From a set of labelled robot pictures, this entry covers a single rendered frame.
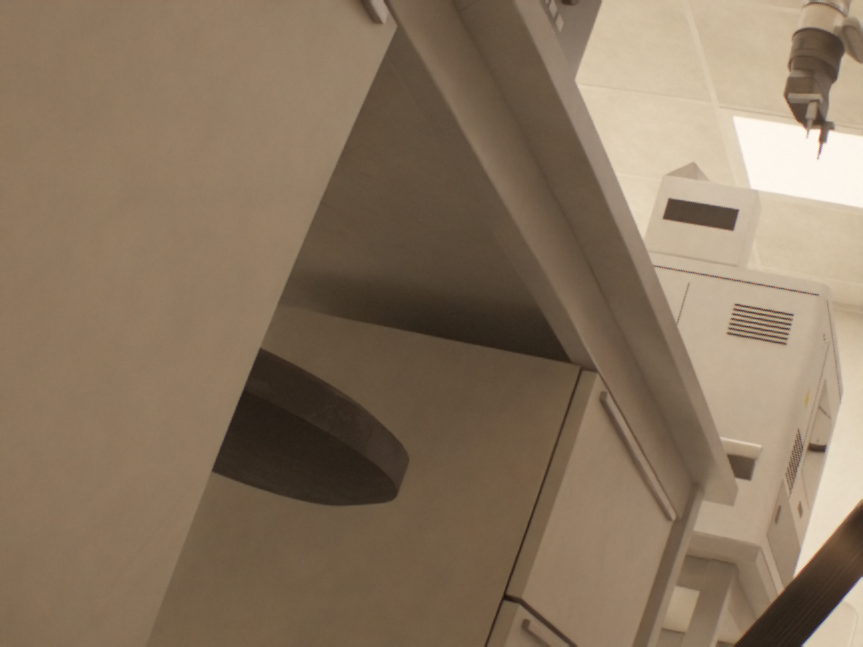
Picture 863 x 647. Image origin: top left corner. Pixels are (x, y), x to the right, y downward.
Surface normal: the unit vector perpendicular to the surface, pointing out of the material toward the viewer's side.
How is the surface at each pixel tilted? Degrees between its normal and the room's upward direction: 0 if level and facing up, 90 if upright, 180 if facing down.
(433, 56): 90
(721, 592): 90
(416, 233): 180
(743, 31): 180
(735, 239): 90
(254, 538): 90
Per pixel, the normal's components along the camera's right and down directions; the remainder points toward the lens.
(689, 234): -0.32, -0.44
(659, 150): -0.33, 0.88
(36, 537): 0.89, 0.17
